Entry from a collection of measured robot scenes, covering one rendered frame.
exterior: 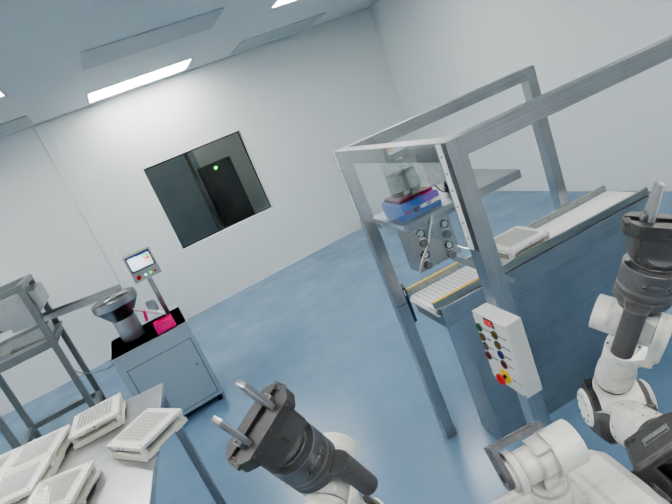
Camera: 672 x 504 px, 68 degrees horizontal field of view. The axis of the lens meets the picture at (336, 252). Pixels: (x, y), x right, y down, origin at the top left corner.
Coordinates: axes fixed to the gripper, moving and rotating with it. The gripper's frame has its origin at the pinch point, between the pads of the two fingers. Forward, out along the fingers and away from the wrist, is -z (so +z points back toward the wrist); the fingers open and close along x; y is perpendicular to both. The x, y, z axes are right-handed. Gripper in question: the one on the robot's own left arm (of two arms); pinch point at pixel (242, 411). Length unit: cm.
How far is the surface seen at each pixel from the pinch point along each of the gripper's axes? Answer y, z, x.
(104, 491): -141, 81, -41
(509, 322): -11, 76, 64
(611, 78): 1, 52, 143
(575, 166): -154, 339, 421
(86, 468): -154, 76, -38
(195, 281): -548, 268, 149
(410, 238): -76, 90, 105
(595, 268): -34, 178, 163
